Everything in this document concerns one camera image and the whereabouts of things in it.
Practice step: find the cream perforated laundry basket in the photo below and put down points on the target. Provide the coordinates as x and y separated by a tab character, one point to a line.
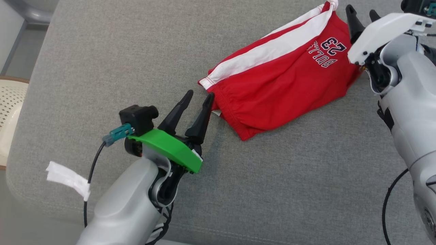
10	109

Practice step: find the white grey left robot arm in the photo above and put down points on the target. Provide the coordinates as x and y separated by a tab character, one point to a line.
126	204

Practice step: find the grey fabric sofa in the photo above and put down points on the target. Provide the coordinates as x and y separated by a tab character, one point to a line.
272	177

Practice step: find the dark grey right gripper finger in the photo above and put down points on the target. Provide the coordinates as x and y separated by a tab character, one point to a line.
374	16
354	27

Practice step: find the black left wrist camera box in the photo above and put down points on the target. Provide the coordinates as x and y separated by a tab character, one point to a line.
138	117

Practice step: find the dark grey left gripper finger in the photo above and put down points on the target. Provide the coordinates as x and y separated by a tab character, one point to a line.
175	117
201	126

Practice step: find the red Bulls shorts white stripe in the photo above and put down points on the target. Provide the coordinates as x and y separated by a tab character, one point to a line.
272	95

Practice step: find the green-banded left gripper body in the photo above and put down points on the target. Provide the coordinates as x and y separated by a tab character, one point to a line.
170	148

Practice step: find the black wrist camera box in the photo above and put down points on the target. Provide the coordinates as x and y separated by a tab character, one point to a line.
138	117
414	5

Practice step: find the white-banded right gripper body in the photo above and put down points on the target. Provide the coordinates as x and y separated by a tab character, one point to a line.
381	32

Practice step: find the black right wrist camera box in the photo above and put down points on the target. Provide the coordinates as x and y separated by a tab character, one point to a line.
414	5

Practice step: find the grey metal tube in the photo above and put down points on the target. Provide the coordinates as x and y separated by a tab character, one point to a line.
30	13

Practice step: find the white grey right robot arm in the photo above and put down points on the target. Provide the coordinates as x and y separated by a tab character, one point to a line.
412	112

